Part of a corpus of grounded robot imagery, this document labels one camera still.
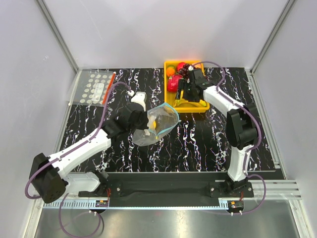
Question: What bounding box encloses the clear bag teal zipper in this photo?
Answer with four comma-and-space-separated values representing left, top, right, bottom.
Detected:
132, 103, 179, 146

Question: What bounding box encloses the yellow banana bunch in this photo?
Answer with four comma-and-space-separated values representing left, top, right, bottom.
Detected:
173, 99, 207, 108

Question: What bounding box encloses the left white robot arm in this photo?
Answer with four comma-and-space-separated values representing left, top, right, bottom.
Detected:
25, 102, 149, 203

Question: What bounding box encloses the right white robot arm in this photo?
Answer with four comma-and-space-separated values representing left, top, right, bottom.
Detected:
175, 64, 262, 197

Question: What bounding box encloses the red dragon fruit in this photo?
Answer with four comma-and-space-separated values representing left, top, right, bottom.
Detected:
167, 74, 183, 92

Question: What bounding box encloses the purple grape bunch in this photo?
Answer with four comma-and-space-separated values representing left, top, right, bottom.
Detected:
178, 63, 193, 77

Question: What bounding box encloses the orange mandarin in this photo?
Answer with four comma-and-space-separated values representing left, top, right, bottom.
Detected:
166, 68, 176, 77

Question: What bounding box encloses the red apple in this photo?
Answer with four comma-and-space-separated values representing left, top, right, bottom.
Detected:
176, 62, 186, 72

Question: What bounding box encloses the yellow plastic fruit tray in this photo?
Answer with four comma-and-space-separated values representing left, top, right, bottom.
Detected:
163, 60, 210, 113

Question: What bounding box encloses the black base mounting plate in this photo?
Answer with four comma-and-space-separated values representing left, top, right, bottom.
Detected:
79, 172, 254, 198

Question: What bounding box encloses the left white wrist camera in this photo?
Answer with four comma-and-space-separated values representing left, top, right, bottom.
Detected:
127, 90, 147, 111

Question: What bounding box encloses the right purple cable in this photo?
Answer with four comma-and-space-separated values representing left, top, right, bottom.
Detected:
190, 60, 267, 215

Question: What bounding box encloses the purple cable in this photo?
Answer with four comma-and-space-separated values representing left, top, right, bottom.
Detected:
24, 81, 136, 236
190, 60, 267, 215

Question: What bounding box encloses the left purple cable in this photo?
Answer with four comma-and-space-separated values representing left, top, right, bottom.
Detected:
24, 81, 136, 236

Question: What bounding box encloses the aluminium frame rail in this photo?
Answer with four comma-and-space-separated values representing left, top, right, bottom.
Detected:
43, 180, 301, 213

